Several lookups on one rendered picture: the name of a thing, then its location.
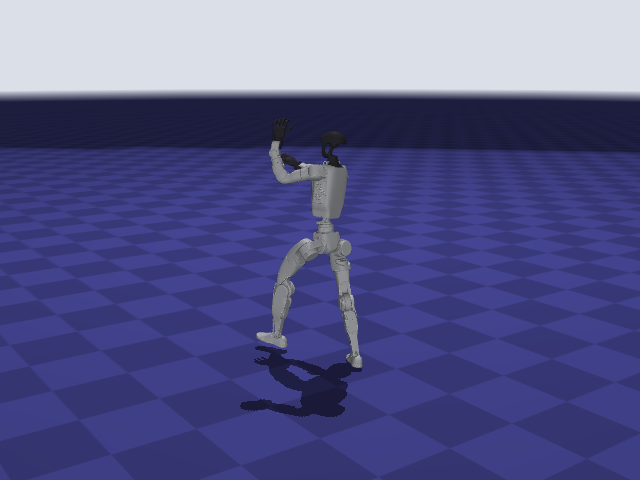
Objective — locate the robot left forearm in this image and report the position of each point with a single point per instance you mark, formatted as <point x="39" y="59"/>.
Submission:
<point x="276" y="159"/>

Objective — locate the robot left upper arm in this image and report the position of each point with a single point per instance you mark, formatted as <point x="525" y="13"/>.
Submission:
<point x="312" y="173"/>

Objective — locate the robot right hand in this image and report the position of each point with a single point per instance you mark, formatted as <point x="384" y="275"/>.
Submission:
<point x="291" y="161"/>

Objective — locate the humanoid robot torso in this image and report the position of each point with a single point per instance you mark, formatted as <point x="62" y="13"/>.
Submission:
<point x="328" y="195"/>

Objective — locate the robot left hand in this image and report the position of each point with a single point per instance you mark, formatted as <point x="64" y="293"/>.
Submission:
<point x="279" y="131"/>

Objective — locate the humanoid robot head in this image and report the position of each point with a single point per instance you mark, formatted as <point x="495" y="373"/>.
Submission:
<point x="333" y="138"/>

